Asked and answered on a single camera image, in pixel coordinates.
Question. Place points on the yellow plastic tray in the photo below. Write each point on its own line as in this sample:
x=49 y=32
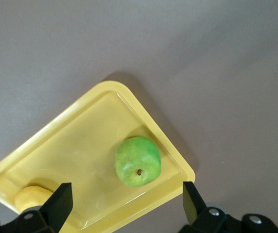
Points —
x=80 y=145

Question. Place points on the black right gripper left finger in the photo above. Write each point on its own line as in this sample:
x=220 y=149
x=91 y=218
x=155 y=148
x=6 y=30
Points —
x=56 y=206

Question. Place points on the green apple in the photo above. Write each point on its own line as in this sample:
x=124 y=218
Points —
x=137 y=161

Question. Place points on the yellow potato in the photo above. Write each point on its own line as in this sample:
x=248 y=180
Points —
x=32 y=196

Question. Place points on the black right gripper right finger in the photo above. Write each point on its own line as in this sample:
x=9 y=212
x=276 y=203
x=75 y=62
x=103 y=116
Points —
x=195 y=206

